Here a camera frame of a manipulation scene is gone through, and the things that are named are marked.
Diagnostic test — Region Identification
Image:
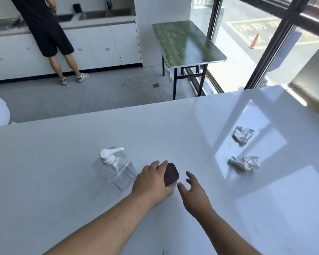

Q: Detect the person's right hand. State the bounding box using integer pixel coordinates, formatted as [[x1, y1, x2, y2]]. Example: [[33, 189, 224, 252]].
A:
[[177, 171, 216, 220]]

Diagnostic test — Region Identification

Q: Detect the person's left hand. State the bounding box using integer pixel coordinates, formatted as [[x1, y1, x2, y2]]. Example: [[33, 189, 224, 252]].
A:
[[131, 160, 174, 208]]

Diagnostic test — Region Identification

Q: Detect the dark lidded jar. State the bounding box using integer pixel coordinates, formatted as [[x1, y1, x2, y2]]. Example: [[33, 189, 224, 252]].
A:
[[163, 163, 180, 189]]

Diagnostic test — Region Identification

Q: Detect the clear soap pump dispenser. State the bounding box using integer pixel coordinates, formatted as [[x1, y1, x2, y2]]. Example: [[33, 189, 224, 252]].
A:
[[91, 147, 138, 193]]

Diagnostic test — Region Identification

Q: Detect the person's left forearm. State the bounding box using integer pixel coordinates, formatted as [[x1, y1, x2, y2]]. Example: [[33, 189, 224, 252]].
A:
[[42, 192, 156, 255]]

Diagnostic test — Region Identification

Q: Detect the person's right forearm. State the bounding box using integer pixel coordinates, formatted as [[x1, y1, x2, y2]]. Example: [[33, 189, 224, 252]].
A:
[[199, 207, 264, 255]]

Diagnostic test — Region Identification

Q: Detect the crumpled white paper towel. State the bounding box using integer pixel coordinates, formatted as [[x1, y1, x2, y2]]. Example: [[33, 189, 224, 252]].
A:
[[233, 126, 255, 148], [227, 155, 261, 172]]

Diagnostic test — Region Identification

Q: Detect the green top folding table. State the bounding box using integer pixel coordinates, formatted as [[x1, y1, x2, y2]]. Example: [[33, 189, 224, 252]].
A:
[[151, 20, 228, 101]]

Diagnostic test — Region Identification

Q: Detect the white kitchen cabinet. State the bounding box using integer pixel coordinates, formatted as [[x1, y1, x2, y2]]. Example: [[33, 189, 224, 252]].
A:
[[0, 7, 143, 86]]

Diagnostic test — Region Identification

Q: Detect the orange traffic cone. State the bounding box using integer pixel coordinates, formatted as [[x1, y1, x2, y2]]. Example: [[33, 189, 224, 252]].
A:
[[248, 33, 260, 50]]

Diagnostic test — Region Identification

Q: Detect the steel sink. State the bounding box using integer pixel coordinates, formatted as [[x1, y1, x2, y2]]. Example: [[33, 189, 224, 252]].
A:
[[78, 7, 136, 21]]

